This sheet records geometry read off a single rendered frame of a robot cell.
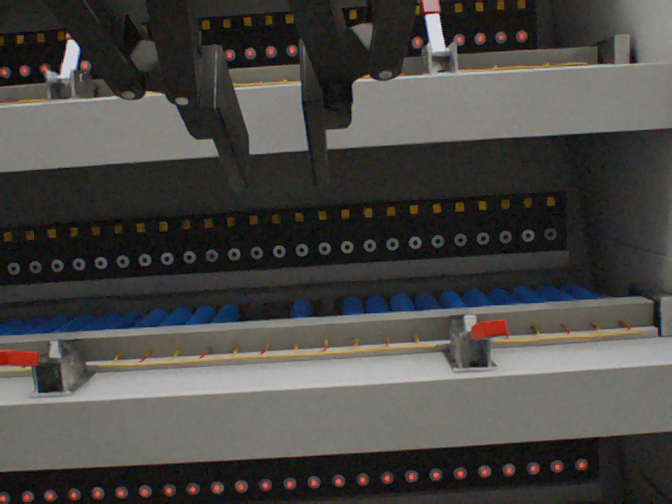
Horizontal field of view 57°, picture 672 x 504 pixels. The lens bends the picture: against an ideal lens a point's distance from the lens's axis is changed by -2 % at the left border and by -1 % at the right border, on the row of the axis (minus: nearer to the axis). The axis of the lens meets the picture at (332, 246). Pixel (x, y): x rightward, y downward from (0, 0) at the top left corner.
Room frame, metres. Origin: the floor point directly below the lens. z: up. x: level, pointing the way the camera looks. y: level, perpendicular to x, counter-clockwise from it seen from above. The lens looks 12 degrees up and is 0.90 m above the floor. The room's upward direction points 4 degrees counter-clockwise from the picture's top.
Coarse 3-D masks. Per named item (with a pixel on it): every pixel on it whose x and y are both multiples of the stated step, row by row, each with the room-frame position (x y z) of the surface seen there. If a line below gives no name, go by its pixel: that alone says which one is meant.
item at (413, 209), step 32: (64, 224) 0.54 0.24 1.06; (96, 224) 0.54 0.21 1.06; (128, 224) 0.54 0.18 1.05; (160, 224) 0.54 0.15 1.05; (192, 224) 0.54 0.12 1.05; (224, 224) 0.54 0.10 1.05; (256, 224) 0.54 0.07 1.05; (288, 224) 0.54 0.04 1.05; (320, 224) 0.54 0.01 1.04; (352, 224) 0.54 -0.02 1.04; (384, 224) 0.54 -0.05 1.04; (416, 224) 0.54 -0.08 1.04; (448, 224) 0.55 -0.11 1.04; (480, 224) 0.55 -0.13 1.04; (512, 224) 0.55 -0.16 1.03; (544, 224) 0.55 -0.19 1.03; (0, 256) 0.55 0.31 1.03; (32, 256) 0.55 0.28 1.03; (64, 256) 0.55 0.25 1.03; (96, 256) 0.55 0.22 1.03; (128, 256) 0.55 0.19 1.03; (160, 256) 0.55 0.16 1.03; (224, 256) 0.55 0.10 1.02; (288, 256) 0.55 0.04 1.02; (320, 256) 0.55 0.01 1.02; (352, 256) 0.55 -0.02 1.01; (384, 256) 0.55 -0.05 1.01; (416, 256) 0.56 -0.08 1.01
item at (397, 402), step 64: (448, 256) 0.56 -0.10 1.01; (512, 256) 0.55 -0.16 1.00; (640, 256) 0.48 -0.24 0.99; (0, 384) 0.42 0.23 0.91; (128, 384) 0.41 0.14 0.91; (192, 384) 0.40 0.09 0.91; (256, 384) 0.40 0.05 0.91; (320, 384) 0.39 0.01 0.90; (384, 384) 0.39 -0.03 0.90; (448, 384) 0.39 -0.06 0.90; (512, 384) 0.39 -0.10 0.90; (576, 384) 0.39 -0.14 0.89; (640, 384) 0.39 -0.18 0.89; (0, 448) 0.40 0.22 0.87; (64, 448) 0.40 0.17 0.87; (128, 448) 0.40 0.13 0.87; (192, 448) 0.40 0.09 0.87; (256, 448) 0.40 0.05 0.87; (320, 448) 0.40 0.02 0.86; (384, 448) 0.40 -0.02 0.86
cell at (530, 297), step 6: (516, 288) 0.52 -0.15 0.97; (522, 288) 0.51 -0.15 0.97; (528, 288) 0.51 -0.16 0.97; (516, 294) 0.51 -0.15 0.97; (522, 294) 0.50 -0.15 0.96; (528, 294) 0.49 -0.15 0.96; (534, 294) 0.49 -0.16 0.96; (522, 300) 0.49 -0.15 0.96; (528, 300) 0.48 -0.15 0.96; (534, 300) 0.47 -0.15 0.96; (540, 300) 0.47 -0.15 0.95; (546, 300) 0.47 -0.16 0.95
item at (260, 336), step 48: (0, 336) 0.45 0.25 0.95; (48, 336) 0.44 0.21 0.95; (96, 336) 0.43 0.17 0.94; (144, 336) 0.43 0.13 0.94; (192, 336) 0.43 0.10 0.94; (240, 336) 0.43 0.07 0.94; (288, 336) 0.43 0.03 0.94; (336, 336) 0.43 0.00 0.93; (384, 336) 0.43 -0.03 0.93; (432, 336) 0.43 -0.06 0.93; (576, 336) 0.42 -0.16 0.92
